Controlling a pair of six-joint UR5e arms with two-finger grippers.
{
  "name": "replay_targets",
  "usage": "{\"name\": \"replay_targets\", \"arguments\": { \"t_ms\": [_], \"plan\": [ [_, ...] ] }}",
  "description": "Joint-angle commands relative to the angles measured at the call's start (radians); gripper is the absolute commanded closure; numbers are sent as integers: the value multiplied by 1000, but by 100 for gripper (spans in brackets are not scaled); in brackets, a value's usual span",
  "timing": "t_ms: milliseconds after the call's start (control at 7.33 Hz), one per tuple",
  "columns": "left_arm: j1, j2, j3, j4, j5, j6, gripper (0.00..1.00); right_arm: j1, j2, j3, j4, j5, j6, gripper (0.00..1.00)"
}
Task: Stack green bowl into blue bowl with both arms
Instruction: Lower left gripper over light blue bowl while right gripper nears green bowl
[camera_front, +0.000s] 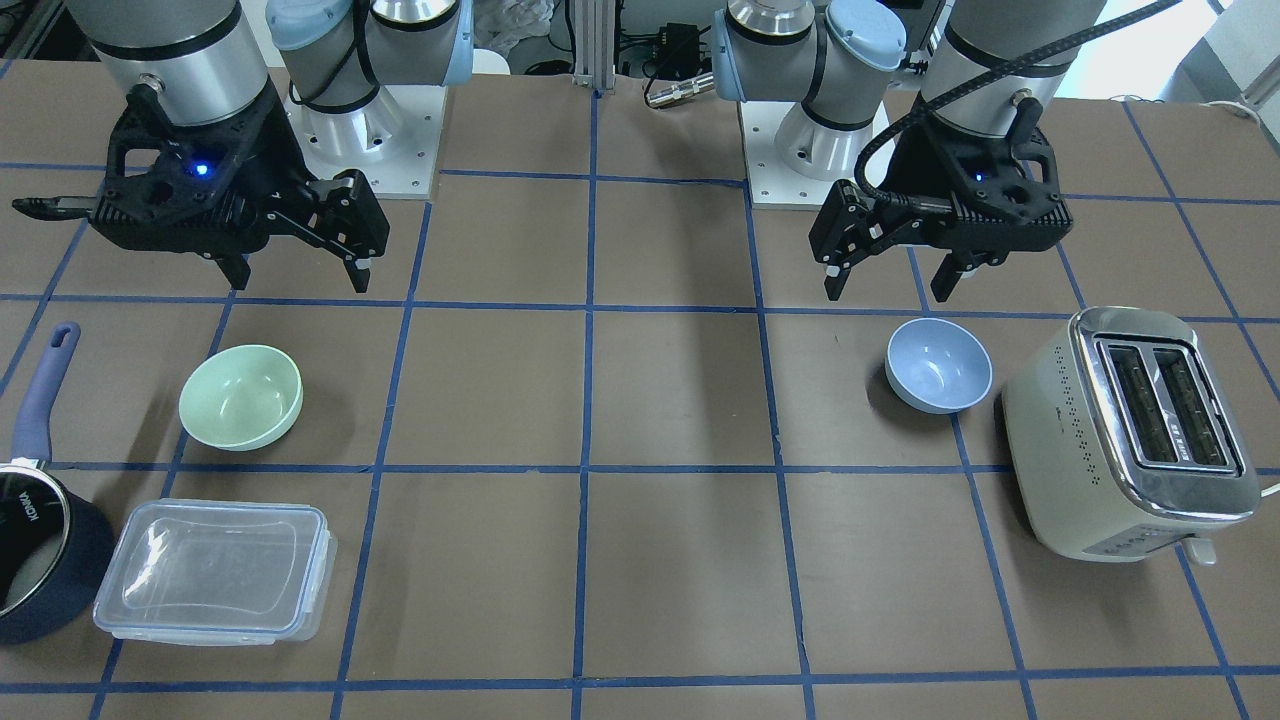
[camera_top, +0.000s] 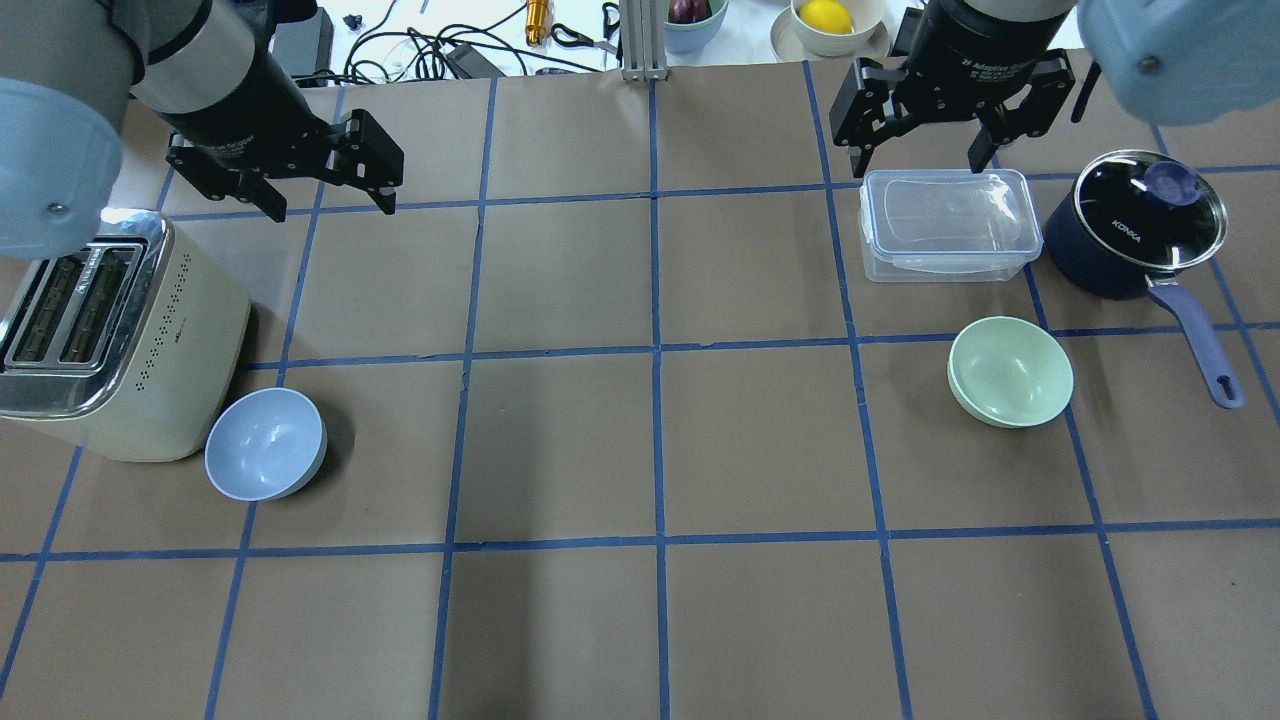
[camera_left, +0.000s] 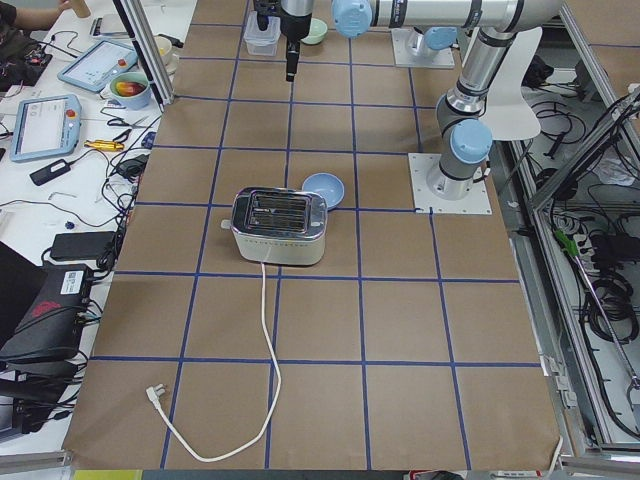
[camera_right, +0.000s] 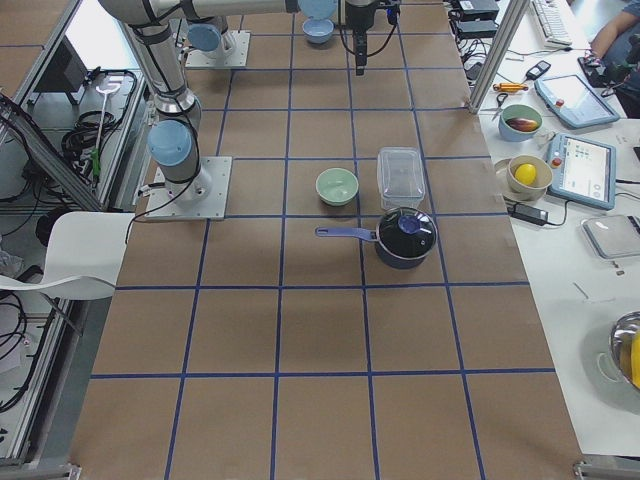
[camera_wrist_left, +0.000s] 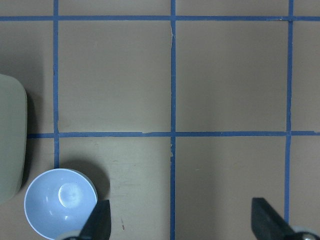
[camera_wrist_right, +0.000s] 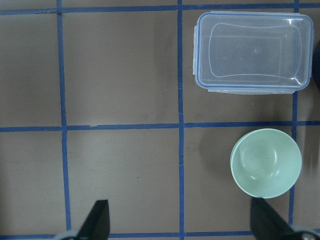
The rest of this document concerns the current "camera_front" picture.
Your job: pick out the clear plastic container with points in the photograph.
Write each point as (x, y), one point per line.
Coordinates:
(217, 573)

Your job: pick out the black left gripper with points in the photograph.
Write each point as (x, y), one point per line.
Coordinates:
(916, 163)

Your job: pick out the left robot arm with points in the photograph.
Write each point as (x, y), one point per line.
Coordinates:
(837, 60)

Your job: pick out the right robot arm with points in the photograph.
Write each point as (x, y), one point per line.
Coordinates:
(338, 54)

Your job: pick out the green bowl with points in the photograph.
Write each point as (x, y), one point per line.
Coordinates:
(244, 398)

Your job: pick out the dark blue saucepan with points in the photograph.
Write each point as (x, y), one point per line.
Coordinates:
(55, 546)

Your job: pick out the cream toaster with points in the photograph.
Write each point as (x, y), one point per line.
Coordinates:
(1123, 443)

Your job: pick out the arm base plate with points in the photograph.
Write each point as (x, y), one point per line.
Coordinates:
(394, 141)
(792, 160)

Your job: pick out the blue bowl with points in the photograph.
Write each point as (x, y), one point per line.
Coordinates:
(938, 367)

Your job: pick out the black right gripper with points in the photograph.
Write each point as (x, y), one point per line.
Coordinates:
(271, 152)

